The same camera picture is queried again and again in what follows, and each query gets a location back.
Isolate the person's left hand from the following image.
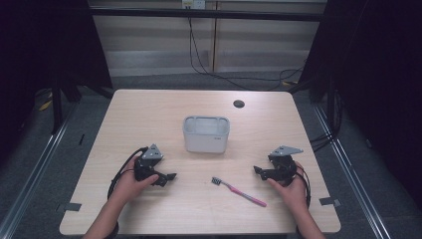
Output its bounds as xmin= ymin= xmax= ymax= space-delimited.
xmin=112 ymin=155 xmax=160 ymax=204

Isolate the black horizontal bar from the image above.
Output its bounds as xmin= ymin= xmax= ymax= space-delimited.
xmin=89 ymin=7 xmax=328 ymax=23

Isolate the bundle of black floor cables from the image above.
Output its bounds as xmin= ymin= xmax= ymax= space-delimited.
xmin=309 ymin=89 xmax=344 ymax=154

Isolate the white wall socket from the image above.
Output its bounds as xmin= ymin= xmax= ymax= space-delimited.
xmin=181 ymin=0 xmax=207 ymax=10

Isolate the black curtain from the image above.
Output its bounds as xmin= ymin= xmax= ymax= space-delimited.
xmin=288 ymin=0 xmax=422 ymax=203
xmin=0 ymin=0 xmax=114 ymax=163

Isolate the grey tape strip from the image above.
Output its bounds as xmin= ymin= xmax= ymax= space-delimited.
xmin=318 ymin=196 xmax=342 ymax=208
xmin=56 ymin=201 xmax=83 ymax=214

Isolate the black metal stand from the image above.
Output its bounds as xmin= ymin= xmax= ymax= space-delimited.
xmin=50 ymin=74 xmax=65 ymax=135

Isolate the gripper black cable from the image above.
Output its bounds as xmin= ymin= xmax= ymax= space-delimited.
xmin=106 ymin=146 xmax=149 ymax=201
xmin=296 ymin=163 xmax=313 ymax=209

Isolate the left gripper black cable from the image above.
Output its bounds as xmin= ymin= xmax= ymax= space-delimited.
xmin=106 ymin=146 xmax=149 ymax=201

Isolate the black cable on wall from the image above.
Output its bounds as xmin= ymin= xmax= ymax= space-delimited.
xmin=187 ymin=16 xmax=306 ymax=92

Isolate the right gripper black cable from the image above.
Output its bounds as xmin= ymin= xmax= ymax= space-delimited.
xmin=296 ymin=163 xmax=313 ymax=209

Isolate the white plastic container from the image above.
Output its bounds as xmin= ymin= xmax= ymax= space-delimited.
xmin=182 ymin=115 xmax=231 ymax=154

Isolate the metal floor rail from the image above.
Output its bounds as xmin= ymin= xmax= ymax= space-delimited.
xmin=313 ymin=103 xmax=394 ymax=239
xmin=0 ymin=104 xmax=80 ymax=239

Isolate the person's right hand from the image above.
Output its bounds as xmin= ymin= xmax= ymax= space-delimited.
xmin=267 ymin=161 xmax=310 ymax=214

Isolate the pink toothbrush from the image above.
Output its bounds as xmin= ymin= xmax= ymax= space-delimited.
xmin=211 ymin=176 xmax=268 ymax=208

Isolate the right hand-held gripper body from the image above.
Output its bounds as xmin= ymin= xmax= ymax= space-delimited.
xmin=265 ymin=144 xmax=305 ymax=185

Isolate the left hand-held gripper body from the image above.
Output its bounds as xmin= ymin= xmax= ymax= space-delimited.
xmin=133 ymin=143 xmax=168 ymax=186

